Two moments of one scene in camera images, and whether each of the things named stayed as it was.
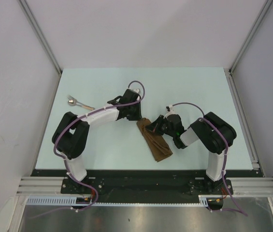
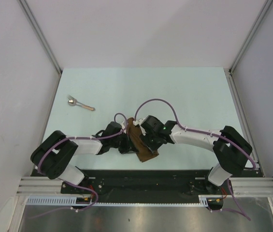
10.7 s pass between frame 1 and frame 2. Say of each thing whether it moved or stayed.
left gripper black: moved
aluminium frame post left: stayed
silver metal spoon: stayed
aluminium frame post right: stayed
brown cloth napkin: moved
